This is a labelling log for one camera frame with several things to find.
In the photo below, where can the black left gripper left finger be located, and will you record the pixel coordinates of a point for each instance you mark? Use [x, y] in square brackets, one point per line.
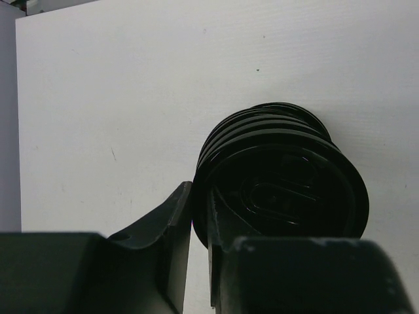
[140, 269]

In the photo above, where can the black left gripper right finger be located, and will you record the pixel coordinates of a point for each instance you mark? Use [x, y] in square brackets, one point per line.
[251, 273]

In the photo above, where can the black plastic cup lid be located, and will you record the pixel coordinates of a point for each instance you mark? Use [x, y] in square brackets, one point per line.
[282, 190]

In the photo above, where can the stack of black cup lids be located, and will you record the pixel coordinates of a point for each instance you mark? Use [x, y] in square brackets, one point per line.
[275, 123]

